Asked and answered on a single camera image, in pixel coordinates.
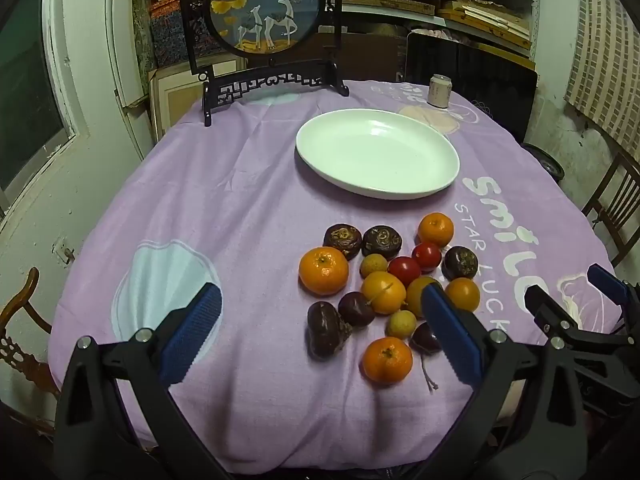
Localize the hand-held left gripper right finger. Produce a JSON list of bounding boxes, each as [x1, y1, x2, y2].
[[415, 282, 588, 480]]

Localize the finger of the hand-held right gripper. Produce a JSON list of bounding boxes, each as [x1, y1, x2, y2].
[[587, 262, 640, 317], [524, 284, 640, 348]]

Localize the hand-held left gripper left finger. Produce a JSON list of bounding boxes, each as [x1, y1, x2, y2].
[[54, 282, 223, 480]]

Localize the dark purple plum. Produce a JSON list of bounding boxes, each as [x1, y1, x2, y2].
[[410, 321, 443, 392], [338, 291, 376, 328]]

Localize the smooth orange fruit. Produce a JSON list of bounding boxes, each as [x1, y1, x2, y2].
[[444, 277, 481, 313]]

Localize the dark brown mangosteen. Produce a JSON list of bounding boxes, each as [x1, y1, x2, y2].
[[441, 245, 479, 281]]

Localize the red tomato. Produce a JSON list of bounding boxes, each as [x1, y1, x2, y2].
[[411, 241, 443, 270], [387, 256, 422, 287]]

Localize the large dark purple fruit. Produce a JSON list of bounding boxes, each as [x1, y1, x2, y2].
[[306, 301, 353, 359]]

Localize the large orange tangerine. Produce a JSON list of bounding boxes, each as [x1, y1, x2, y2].
[[298, 246, 350, 296]]

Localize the dark water chestnut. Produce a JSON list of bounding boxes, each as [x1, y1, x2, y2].
[[362, 225, 403, 261], [323, 223, 363, 261]]

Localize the white oval plate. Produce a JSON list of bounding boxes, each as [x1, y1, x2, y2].
[[295, 108, 461, 201]]

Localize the small pale yellow fruit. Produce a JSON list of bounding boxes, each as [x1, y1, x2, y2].
[[385, 310, 417, 339], [360, 253, 389, 279]]

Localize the wooden slatted chair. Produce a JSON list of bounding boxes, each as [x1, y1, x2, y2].
[[582, 152, 640, 268]]

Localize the purple printed tablecloth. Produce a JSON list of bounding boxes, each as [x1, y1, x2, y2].
[[47, 79, 633, 471]]

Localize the dark round wheel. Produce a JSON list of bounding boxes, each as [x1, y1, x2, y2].
[[522, 143, 566, 183]]

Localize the carved wooden chair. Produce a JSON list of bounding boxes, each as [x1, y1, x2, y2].
[[0, 267, 61, 431]]

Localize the checkered woven mat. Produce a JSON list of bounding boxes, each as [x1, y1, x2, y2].
[[565, 0, 640, 148]]

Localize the small white jar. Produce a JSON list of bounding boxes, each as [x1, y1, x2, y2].
[[427, 74, 453, 109]]

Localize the black panel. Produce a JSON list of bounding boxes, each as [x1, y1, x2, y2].
[[404, 30, 538, 143]]

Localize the window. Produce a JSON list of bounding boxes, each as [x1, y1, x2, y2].
[[0, 0, 76, 206]]

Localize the white boards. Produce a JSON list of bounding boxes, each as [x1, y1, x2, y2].
[[102, 0, 151, 111]]

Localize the patterned picture panel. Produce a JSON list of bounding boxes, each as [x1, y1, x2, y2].
[[131, 0, 226, 68]]

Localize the round painted screen black stand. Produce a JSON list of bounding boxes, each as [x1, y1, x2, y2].
[[176, 0, 351, 128]]

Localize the pale wooden picture frame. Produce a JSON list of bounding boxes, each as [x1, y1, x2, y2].
[[149, 57, 246, 141]]

